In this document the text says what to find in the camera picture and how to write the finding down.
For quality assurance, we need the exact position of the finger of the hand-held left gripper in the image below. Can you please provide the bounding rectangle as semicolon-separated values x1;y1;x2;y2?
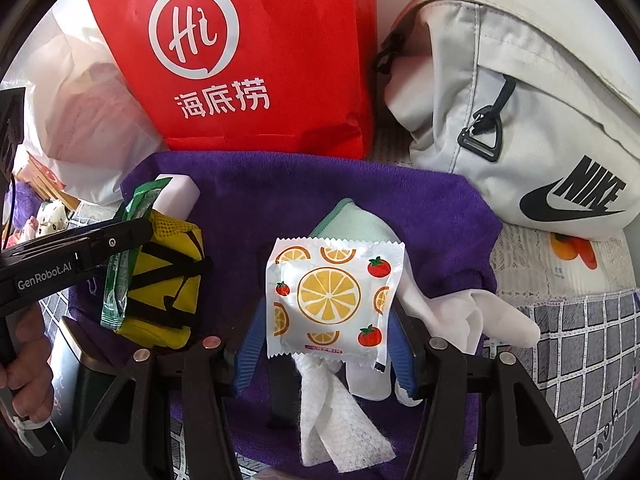
81;216;154;269

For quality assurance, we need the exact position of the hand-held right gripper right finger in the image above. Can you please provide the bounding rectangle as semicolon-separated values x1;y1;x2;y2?
390;305;586;480

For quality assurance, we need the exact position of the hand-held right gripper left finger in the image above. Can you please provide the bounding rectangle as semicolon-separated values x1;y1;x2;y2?
60;300;267;480

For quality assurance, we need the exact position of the green sachet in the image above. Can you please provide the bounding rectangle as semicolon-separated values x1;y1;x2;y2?
99;179;168;332

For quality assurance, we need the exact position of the yellow mesh pouch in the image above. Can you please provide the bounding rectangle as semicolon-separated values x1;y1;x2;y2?
111;209;212;352

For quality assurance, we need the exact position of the white tissue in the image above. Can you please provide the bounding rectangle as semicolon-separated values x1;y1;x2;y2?
297;352;397;472

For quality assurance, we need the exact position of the orange fruit print packet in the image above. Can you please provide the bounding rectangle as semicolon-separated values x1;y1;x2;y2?
266;236;407;373

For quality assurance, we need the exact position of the person's left hand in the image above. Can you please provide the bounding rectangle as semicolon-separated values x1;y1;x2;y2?
0;304;55;419

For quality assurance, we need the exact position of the small plush toy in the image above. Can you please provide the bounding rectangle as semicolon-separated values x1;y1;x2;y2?
27;199;70;242

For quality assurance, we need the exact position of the white sponge block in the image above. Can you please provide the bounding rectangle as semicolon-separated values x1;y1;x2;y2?
152;174;202;227

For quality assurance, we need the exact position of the white glove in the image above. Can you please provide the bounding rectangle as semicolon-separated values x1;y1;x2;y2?
345;255;542;403

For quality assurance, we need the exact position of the dark green book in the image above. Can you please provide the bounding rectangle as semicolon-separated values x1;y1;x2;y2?
49;316;118;463

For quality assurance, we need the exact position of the white plastic shopping bag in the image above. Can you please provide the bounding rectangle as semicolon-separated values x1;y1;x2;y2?
2;7;173;207

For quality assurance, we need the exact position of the light green cloth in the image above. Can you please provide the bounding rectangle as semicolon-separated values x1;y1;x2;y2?
307;198;402;263

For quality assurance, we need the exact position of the purple towel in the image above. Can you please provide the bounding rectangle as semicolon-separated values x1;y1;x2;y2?
70;151;503;480

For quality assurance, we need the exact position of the grey checked blanket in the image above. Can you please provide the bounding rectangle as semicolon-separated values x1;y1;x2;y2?
35;287;640;480

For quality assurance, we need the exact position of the red paper bag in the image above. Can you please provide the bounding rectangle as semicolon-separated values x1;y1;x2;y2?
84;0;378;161

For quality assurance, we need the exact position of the white waist bag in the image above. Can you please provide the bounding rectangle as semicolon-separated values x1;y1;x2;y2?
377;0;640;235

